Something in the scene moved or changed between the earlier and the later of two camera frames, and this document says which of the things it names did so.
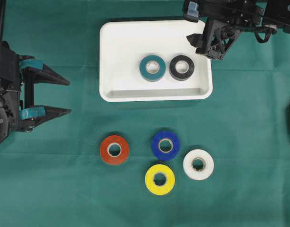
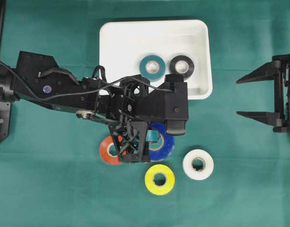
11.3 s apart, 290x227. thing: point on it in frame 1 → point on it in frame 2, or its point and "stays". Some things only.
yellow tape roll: x=164 y=188 stays
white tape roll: x=208 y=167 stays
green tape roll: x=155 y=76 stays
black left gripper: x=13 y=66 → x=117 y=107
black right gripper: x=225 y=19 → x=284 y=68
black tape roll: x=180 y=76 stays
